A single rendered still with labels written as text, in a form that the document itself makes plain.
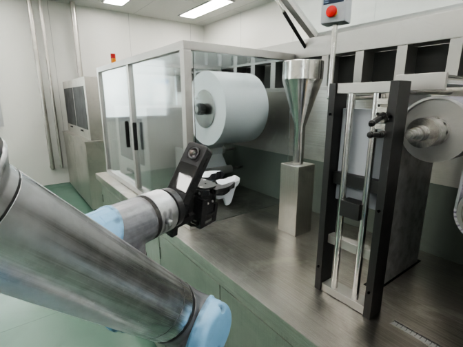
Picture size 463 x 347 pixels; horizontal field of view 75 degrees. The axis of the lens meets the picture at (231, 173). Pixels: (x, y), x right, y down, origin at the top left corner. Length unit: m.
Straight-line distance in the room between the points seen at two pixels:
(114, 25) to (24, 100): 1.83
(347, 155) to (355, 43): 0.63
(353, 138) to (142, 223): 0.52
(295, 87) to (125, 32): 5.03
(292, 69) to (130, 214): 0.78
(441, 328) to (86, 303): 0.78
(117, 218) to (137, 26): 5.65
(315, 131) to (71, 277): 1.23
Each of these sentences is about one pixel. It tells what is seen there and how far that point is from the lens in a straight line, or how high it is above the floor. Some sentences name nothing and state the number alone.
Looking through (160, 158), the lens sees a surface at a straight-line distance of 1.40.
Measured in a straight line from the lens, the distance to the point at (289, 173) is 1.14.
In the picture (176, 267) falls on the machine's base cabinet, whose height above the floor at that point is 0.72.
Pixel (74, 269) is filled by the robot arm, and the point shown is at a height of 1.28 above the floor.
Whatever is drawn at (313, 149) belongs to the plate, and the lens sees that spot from 1.40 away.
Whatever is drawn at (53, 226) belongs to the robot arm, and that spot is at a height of 1.32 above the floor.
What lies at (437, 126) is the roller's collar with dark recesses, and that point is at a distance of 0.75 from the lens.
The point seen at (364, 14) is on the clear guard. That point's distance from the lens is 1.29.
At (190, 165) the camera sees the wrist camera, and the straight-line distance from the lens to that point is 0.55.
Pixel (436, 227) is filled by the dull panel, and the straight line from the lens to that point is 1.21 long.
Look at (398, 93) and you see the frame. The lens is 0.69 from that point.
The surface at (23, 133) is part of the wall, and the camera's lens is 5.55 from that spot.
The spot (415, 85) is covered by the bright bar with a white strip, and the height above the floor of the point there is 1.43.
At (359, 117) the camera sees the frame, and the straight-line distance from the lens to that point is 0.76.
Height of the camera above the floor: 1.40
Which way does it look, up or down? 14 degrees down
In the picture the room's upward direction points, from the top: straight up
